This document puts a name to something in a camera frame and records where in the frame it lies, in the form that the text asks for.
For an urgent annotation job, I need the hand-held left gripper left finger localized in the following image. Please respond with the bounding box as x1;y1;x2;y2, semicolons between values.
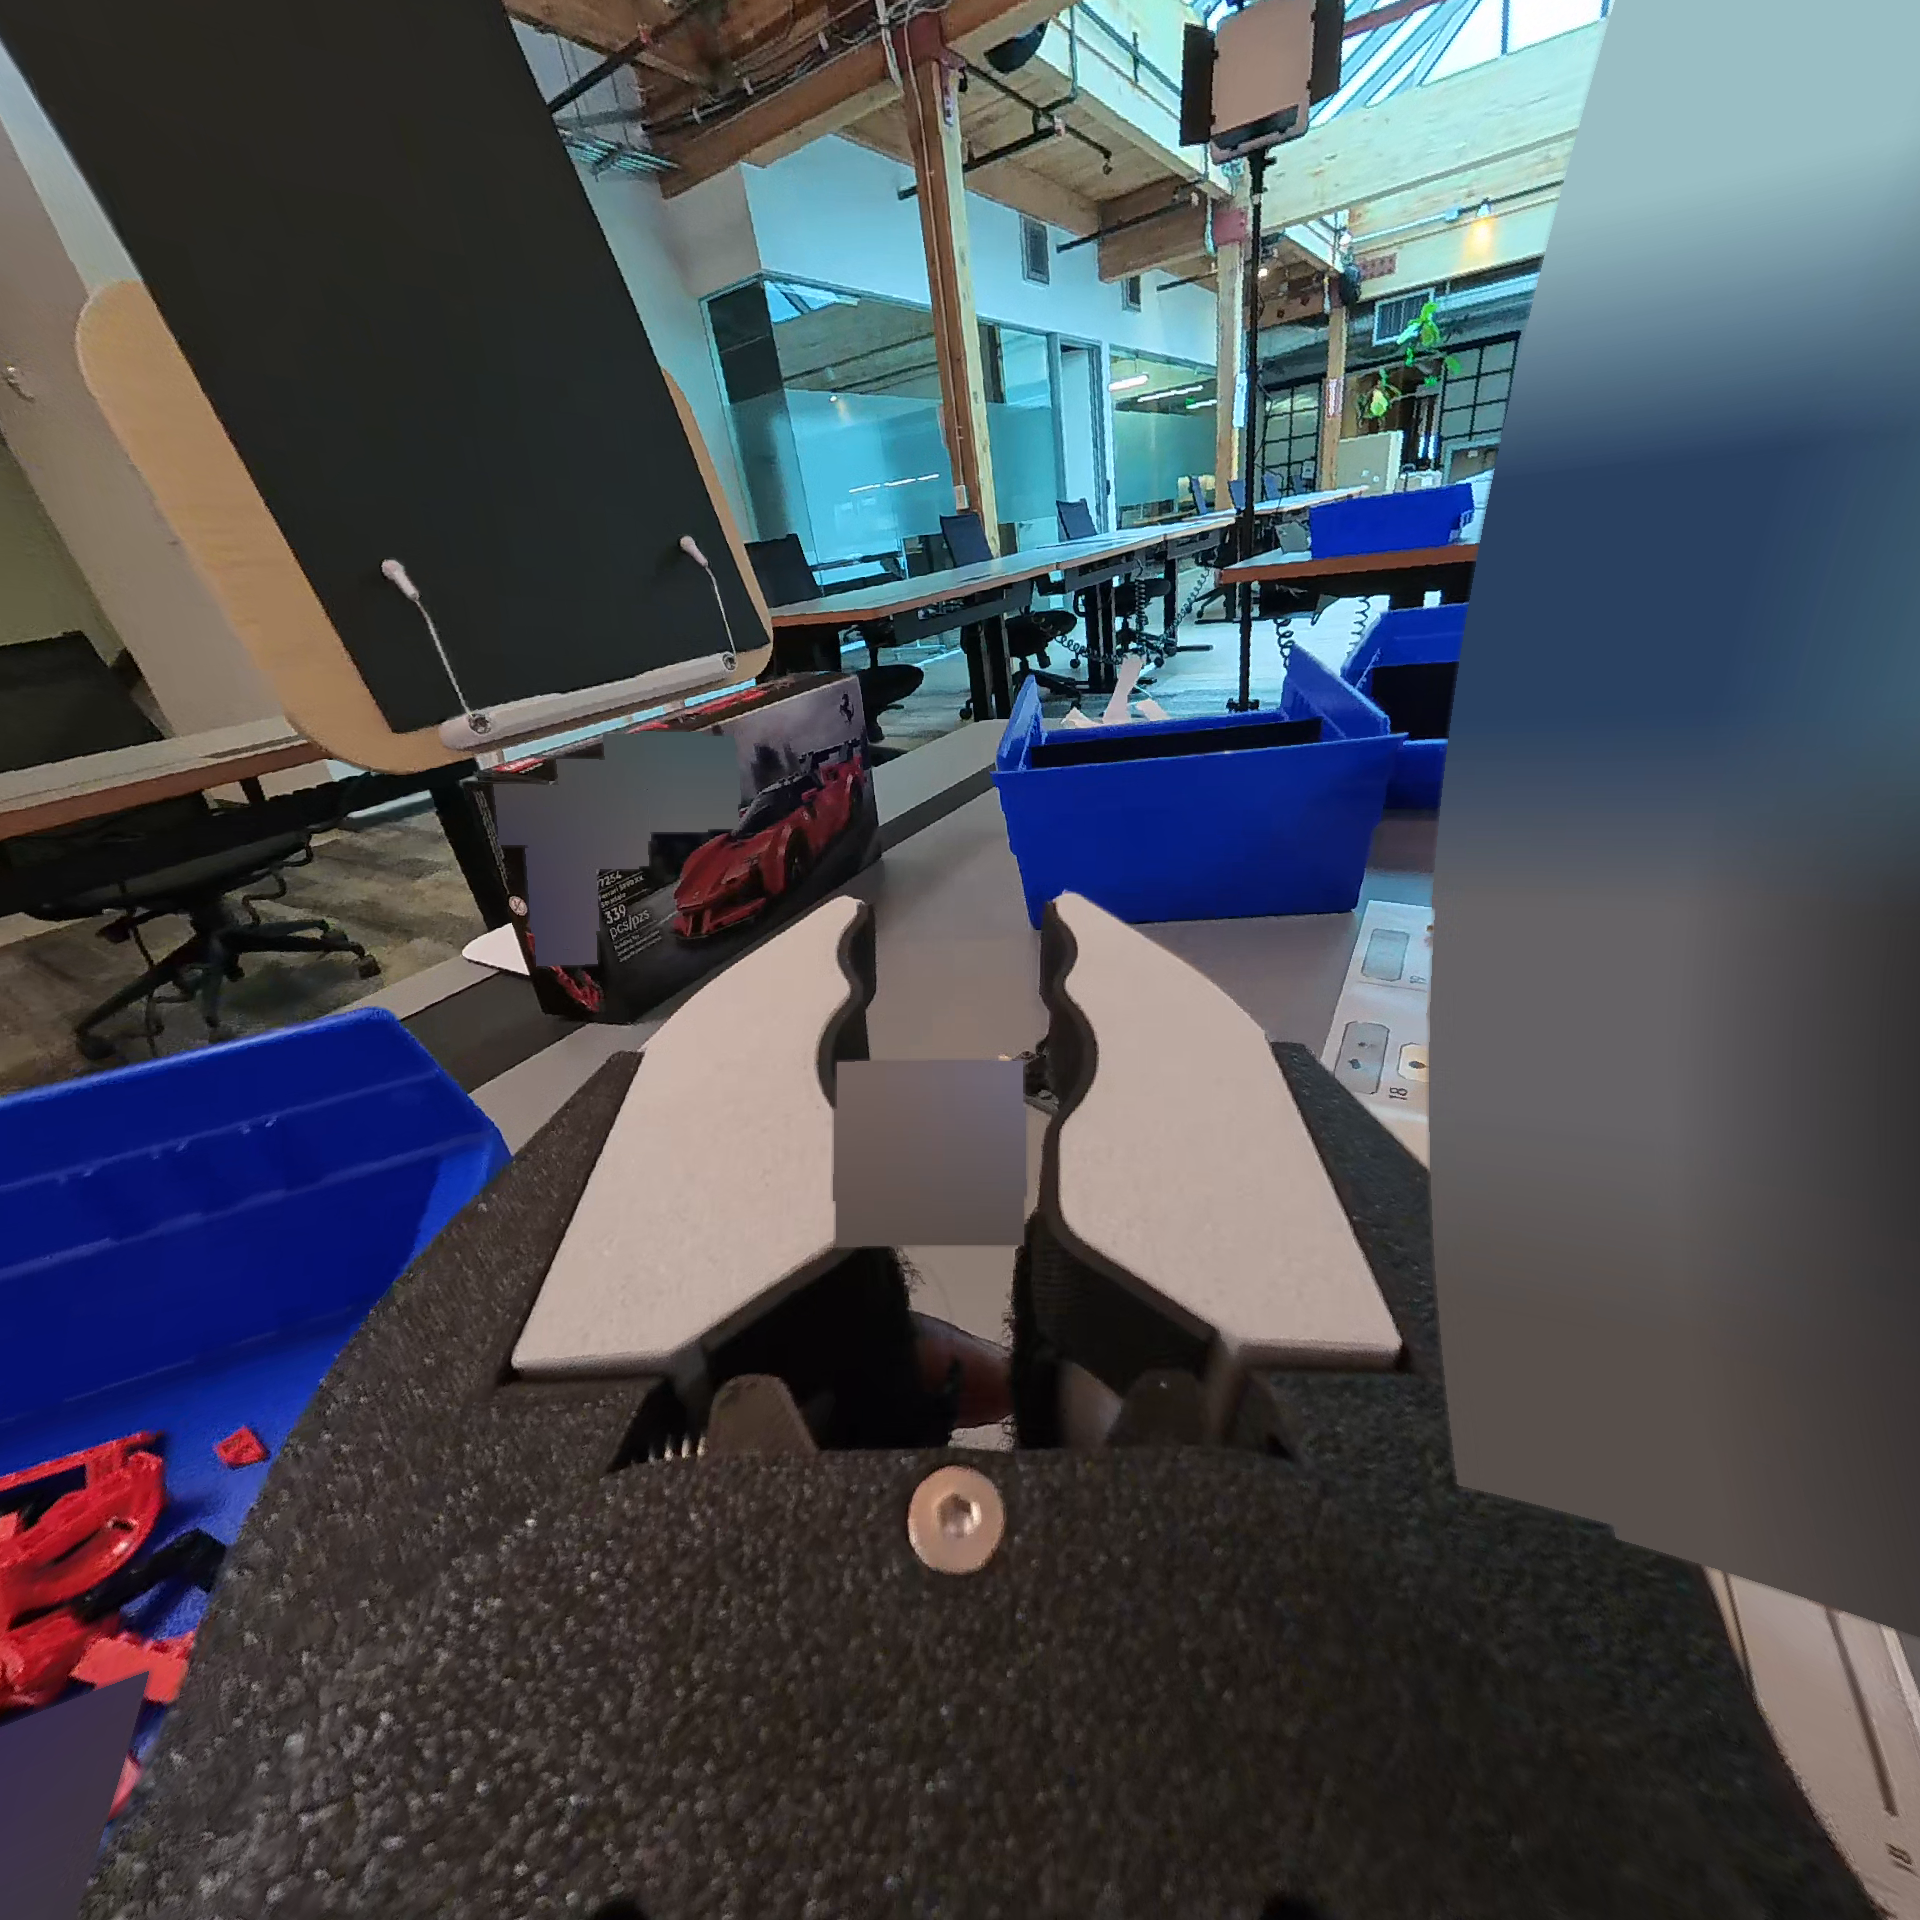
511;895;875;1383

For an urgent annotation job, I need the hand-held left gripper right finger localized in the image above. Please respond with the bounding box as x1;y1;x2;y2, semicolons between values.
1027;893;1407;1374

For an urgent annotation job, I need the lego instruction booklet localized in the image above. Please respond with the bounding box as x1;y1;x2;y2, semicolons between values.
1320;901;1920;1920

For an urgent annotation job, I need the lego set box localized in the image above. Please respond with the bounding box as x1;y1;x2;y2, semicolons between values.
472;672;886;1024

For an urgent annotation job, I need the red lego car body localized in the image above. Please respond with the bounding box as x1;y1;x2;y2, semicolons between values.
0;1430;167;1711

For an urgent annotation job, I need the blue plastic bin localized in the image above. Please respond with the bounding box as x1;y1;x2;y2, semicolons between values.
992;644;1409;933
0;1006;513;1823
1339;603;1473;812
1310;481;1480;560

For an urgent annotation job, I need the black office chair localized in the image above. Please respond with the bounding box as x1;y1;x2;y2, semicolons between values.
0;631;380;1067
745;532;927;741
940;509;1082;694

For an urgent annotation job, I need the wooden office desk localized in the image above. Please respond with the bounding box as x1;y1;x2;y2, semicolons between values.
0;717;452;845
1219;540;1480;597

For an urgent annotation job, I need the long office desk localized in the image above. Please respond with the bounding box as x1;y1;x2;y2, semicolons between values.
766;487;1368;725

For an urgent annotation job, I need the black light stand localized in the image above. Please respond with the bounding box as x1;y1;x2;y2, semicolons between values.
1228;151;1280;716

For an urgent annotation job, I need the potted green plant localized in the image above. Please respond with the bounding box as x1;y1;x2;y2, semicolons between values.
1358;296;1466;431

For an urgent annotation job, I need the led panel light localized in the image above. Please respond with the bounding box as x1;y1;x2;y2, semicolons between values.
1182;0;1345;164

